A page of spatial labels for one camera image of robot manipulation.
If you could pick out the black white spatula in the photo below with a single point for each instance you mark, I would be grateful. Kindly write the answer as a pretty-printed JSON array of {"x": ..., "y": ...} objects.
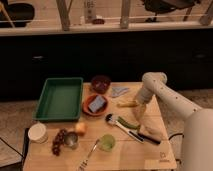
[{"x": 110, "y": 120}]

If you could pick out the green plastic tray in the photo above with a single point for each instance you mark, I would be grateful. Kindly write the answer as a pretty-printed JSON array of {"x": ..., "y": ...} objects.
[{"x": 60, "y": 100}]

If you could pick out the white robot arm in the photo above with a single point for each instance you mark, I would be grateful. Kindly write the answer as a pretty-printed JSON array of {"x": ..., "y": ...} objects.
[{"x": 197, "y": 144}]

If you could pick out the dark red bowl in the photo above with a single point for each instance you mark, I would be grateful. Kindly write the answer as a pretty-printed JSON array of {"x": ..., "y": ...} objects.
[{"x": 100, "y": 83}]

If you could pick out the metal fork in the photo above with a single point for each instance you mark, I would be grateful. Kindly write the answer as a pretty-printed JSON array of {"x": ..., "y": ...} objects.
[{"x": 84, "y": 163}]

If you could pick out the grey folded cloth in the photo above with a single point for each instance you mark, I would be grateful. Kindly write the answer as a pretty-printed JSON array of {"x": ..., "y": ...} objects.
[{"x": 118, "y": 91}]

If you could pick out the small orange fruit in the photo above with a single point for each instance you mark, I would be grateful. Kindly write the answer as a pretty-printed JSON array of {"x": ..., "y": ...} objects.
[{"x": 80, "y": 128}]

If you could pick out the wooden brush block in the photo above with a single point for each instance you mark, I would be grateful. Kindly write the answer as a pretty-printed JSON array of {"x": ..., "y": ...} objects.
[{"x": 150, "y": 133}]

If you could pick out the small metal cup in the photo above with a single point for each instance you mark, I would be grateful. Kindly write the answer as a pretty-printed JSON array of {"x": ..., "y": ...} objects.
[{"x": 71, "y": 140}]

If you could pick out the bunch of red grapes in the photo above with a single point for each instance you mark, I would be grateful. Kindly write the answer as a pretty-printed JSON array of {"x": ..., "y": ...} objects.
[{"x": 58, "y": 141}]

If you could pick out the blue sponge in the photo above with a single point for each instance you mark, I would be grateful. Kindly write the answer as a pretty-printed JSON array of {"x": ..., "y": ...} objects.
[{"x": 96, "y": 104}]

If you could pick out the green plastic cup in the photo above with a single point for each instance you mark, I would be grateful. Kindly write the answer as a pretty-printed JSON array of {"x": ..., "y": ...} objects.
[{"x": 106, "y": 143}]

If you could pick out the orange bowl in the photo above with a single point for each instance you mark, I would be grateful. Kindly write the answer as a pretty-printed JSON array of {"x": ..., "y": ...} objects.
[{"x": 88, "y": 100}]

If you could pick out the black office chair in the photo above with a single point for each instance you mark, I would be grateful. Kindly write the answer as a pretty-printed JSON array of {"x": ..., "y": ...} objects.
[{"x": 166, "y": 6}]

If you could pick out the black chair left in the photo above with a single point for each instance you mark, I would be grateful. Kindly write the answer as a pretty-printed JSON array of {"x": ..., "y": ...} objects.
[{"x": 20, "y": 13}]

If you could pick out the white paper cup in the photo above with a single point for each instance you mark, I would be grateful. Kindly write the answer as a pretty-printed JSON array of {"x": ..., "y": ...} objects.
[{"x": 38, "y": 133}]

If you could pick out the green handled peeler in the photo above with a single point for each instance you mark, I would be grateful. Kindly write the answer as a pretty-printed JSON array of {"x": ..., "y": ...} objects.
[{"x": 128, "y": 125}]

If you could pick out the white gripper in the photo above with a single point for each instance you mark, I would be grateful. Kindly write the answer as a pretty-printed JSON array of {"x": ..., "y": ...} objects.
[{"x": 143, "y": 95}]

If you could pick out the yellow banana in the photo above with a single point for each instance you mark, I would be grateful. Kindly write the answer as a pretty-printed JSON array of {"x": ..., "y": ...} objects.
[{"x": 127, "y": 104}]

